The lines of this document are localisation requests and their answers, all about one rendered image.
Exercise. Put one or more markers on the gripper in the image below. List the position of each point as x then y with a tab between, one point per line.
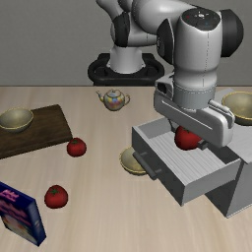
193	116

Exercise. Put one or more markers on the red tomato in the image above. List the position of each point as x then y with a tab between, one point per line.
185	139
76	147
56	196

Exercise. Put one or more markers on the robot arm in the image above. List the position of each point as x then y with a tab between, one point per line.
197	49

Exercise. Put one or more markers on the open grey drawer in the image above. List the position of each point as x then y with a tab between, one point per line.
183	164

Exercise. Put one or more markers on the beige porcelain bowl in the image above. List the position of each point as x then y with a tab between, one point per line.
15	118
129	162
241	106

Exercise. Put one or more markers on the grey cabinet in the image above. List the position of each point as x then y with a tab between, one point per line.
236	164

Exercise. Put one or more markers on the colourful teapot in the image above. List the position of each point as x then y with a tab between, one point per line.
113	99

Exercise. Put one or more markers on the brown wooden board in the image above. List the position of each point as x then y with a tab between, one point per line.
39	131

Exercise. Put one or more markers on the blue carton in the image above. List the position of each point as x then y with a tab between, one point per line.
21	220

